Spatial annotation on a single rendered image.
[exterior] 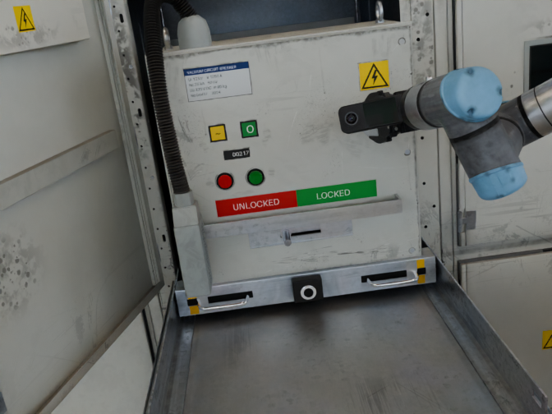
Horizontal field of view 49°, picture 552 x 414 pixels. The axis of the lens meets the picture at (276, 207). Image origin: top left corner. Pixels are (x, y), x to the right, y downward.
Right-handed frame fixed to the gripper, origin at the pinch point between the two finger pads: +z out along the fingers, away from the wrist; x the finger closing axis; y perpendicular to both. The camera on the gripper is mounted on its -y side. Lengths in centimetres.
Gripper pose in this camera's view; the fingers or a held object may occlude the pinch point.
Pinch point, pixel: (359, 122)
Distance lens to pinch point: 117.3
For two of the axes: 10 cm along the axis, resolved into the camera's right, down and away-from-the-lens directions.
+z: -2.8, -0.2, 9.6
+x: -2.0, -9.8, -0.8
